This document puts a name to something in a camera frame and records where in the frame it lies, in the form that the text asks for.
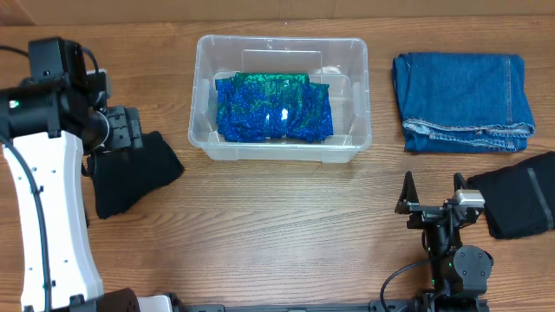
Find black sock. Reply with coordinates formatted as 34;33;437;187
83;131;185;219

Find blue green sequin cloth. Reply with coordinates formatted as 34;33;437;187
215;72;334;143

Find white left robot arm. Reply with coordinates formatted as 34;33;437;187
1;37;184;312

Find black folded cloth right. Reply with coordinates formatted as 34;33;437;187
467;152;554;239

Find folded blue denim jeans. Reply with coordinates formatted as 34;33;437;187
392;52;536;153

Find clear plastic storage bin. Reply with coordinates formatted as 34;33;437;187
188;35;372;163

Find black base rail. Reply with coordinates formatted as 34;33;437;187
173;299;490;312

